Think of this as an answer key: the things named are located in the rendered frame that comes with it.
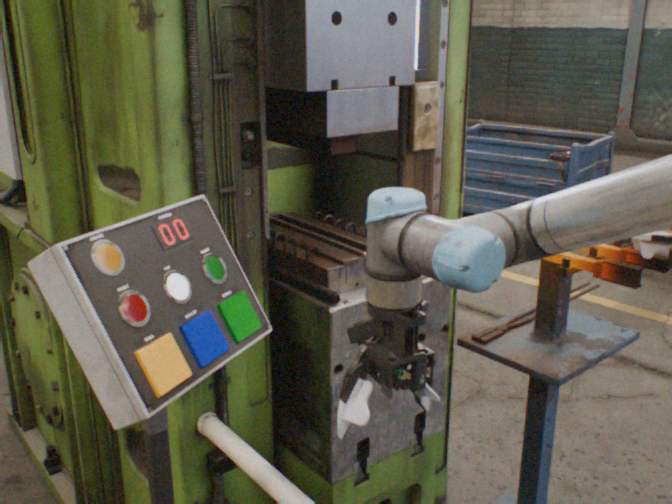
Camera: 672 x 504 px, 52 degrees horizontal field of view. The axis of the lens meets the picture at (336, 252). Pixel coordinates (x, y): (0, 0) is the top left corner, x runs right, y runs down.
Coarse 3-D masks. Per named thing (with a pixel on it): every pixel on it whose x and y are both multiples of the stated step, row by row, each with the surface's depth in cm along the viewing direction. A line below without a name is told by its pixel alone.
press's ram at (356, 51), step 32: (288, 0) 136; (320, 0) 133; (352, 0) 138; (384, 0) 143; (416, 0) 149; (288, 32) 138; (320, 32) 135; (352, 32) 140; (384, 32) 145; (288, 64) 140; (320, 64) 137; (352, 64) 142; (384, 64) 147
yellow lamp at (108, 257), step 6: (102, 246) 102; (108, 246) 103; (96, 252) 101; (102, 252) 102; (108, 252) 103; (114, 252) 104; (96, 258) 101; (102, 258) 101; (108, 258) 102; (114, 258) 103; (120, 258) 104; (102, 264) 101; (108, 264) 102; (114, 264) 103; (120, 264) 104; (108, 270) 102; (114, 270) 103
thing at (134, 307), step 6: (132, 294) 104; (126, 300) 102; (132, 300) 103; (138, 300) 104; (126, 306) 102; (132, 306) 103; (138, 306) 103; (144, 306) 104; (126, 312) 101; (132, 312) 102; (138, 312) 103; (144, 312) 104; (132, 318) 102; (138, 318) 103; (144, 318) 104
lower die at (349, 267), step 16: (272, 224) 183; (288, 224) 179; (320, 224) 182; (272, 240) 172; (288, 240) 170; (304, 240) 169; (320, 240) 169; (272, 256) 169; (288, 256) 163; (304, 256) 161; (320, 256) 161; (336, 256) 157; (352, 256) 157; (304, 272) 159; (320, 272) 154; (336, 272) 154; (352, 272) 157; (336, 288) 155; (352, 288) 158
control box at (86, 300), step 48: (96, 240) 102; (144, 240) 110; (192, 240) 118; (48, 288) 100; (96, 288) 99; (144, 288) 106; (192, 288) 114; (240, 288) 124; (96, 336) 98; (144, 336) 103; (96, 384) 101; (144, 384) 100; (192, 384) 107
